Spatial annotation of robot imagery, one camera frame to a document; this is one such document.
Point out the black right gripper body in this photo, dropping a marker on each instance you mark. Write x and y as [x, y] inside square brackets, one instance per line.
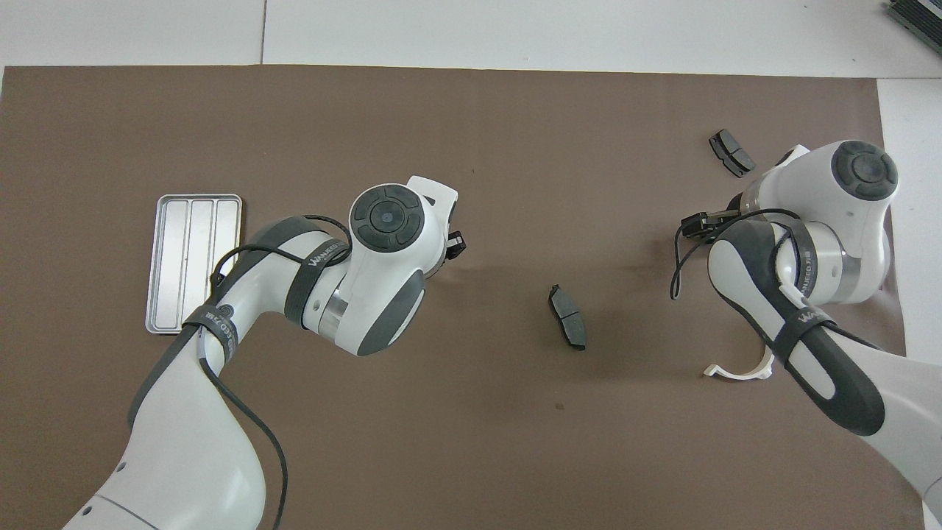
[725, 221]

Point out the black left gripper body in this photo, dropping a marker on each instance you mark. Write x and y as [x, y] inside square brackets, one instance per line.
[456, 245]

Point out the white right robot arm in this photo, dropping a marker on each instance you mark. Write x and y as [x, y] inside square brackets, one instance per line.
[831, 243]

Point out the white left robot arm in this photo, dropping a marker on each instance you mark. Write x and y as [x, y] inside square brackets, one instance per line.
[383, 294]

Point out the silver metal tray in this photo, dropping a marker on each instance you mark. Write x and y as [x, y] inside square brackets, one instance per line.
[173, 258]

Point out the dark grey brake pad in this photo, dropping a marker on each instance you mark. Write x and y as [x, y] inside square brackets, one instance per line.
[568, 316]
[732, 153]

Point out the brown table mat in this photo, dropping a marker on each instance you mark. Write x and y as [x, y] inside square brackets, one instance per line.
[515, 147]

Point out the dark grey ribbed device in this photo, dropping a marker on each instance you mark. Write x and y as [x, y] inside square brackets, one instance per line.
[923, 18]

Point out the white curved plastic bracket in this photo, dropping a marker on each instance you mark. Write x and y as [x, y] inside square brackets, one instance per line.
[736, 375]

